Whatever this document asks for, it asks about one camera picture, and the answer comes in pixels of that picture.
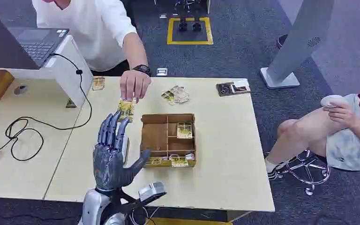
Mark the black shoe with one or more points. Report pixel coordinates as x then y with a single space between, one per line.
282 40

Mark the yellow tape floor square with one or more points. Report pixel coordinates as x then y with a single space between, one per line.
190 41

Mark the dark laptop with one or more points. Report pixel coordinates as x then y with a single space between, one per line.
40 43

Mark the silver floor socket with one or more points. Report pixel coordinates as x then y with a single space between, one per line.
161 71

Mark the yellow card in sleeve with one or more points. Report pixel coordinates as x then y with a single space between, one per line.
98 83

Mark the black wristwatch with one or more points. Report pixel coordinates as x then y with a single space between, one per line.
142 69

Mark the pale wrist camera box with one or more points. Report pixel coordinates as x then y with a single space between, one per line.
151 190

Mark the white rounded object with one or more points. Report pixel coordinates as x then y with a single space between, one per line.
332 100

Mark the person's hand holding card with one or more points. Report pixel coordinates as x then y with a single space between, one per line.
134 82

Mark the wooden card box with dividers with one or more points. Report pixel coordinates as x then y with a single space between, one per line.
155 136

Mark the black robot legs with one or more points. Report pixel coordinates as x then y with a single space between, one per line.
187 21

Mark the person across desk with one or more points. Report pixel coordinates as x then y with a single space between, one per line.
90 31

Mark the yellow green card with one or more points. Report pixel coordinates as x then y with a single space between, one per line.
179 161

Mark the white floor stand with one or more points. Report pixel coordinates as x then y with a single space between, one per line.
298 43

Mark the black card tray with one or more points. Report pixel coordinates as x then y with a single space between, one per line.
232 88

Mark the yellow printed card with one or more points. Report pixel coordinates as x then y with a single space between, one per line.
126 110

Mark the seated person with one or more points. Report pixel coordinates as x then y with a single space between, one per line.
338 136

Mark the card with pale print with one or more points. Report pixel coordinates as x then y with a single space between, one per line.
184 130

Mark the pale small card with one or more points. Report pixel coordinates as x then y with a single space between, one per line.
190 156

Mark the chrome stool base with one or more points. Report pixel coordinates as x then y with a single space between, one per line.
307 169

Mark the white desk riser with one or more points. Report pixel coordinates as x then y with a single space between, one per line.
68 68

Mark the seated person's hand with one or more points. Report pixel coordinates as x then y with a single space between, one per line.
343 115

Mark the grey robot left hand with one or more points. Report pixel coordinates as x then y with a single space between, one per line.
108 164

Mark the loose pile of cards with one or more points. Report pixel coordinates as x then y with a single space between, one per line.
176 94

